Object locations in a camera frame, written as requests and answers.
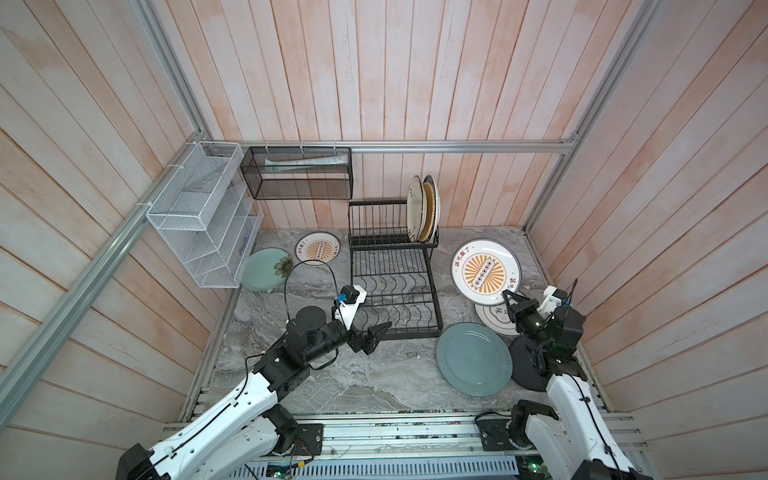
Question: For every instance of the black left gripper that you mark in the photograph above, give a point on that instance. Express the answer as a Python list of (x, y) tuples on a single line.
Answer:
[(370, 341)]

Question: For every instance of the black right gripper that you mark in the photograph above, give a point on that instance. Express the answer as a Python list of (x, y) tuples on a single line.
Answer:
[(527, 308)]

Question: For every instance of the white plate orange sunburst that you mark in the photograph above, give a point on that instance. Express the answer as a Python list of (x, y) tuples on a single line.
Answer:
[(316, 247), (482, 269)]

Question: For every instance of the black wire dish rack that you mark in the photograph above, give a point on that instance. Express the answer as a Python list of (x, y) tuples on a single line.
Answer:
[(395, 272)]

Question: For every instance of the large grey-green plate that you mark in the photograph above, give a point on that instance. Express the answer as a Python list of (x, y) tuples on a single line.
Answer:
[(474, 359)]

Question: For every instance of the black round plate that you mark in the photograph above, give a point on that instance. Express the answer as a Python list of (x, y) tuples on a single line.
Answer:
[(531, 368)]

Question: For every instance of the yellow woven plate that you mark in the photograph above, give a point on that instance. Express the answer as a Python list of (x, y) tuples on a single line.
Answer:
[(428, 211)]

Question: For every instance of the cream plate with berry sprigs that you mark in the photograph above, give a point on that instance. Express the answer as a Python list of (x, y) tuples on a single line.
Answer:
[(415, 208)]

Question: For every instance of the white plate dark green rim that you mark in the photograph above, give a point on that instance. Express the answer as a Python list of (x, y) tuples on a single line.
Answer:
[(436, 207)]

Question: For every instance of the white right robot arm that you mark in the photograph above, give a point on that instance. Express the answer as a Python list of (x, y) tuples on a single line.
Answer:
[(568, 431)]

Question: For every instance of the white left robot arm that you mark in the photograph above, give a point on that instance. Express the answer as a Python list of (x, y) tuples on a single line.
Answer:
[(279, 371)]

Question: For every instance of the pale green leaf plate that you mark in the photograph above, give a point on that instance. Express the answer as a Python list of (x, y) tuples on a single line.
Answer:
[(266, 269)]

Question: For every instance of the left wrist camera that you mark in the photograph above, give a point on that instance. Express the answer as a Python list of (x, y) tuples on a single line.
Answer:
[(349, 300)]

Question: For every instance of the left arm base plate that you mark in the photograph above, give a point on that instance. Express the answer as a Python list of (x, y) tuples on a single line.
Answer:
[(305, 439)]

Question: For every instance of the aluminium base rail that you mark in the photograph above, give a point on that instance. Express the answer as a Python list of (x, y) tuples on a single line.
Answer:
[(362, 436)]

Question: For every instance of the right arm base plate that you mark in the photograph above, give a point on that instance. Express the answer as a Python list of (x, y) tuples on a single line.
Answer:
[(500, 434)]

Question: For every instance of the aluminium wall frame rail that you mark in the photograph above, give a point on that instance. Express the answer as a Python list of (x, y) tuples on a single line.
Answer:
[(425, 146)]

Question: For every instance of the black mesh wall basket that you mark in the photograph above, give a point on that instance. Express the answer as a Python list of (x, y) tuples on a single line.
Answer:
[(298, 173)]

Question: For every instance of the white mesh wall shelf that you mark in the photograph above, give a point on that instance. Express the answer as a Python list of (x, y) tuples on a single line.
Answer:
[(204, 215)]

